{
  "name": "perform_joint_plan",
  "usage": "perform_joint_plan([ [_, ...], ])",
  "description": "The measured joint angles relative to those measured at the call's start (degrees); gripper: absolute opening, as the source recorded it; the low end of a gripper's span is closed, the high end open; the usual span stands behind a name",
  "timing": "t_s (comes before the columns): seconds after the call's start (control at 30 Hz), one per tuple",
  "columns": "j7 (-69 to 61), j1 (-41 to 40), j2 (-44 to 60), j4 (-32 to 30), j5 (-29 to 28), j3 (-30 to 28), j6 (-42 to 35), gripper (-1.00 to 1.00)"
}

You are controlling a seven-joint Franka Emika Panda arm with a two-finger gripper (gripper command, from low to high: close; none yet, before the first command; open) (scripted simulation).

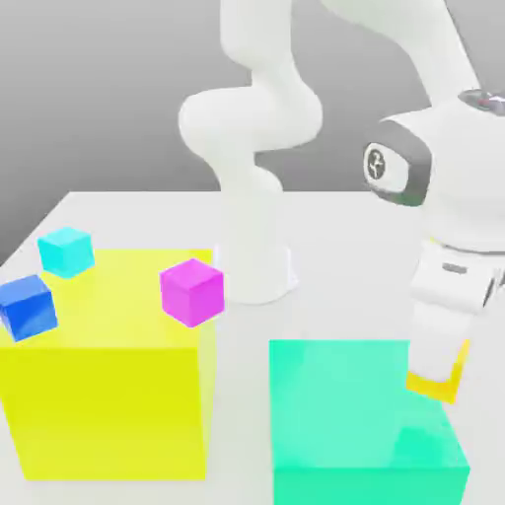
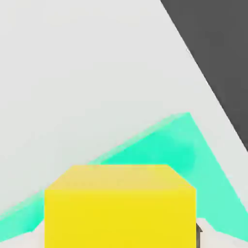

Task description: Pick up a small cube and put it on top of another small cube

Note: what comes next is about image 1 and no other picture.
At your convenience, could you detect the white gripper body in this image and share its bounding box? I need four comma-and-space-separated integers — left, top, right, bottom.
408, 301, 477, 385

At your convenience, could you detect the small orange cube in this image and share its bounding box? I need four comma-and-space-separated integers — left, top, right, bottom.
405, 337, 471, 406

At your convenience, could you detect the small magenta cube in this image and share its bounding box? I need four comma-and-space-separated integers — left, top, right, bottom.
159, 257, 226, 329

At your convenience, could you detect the small cyan cube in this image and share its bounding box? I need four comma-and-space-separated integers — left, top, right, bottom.
36, 226, 97, 280

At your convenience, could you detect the small blue cube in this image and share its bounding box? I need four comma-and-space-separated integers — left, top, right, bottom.
0, 274, 59, 343

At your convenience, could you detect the large turquoise box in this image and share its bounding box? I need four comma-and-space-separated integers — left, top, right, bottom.
268, 338, 471, 505

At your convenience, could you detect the large yellow box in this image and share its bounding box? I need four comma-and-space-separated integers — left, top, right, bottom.
0, 248, 218, 482

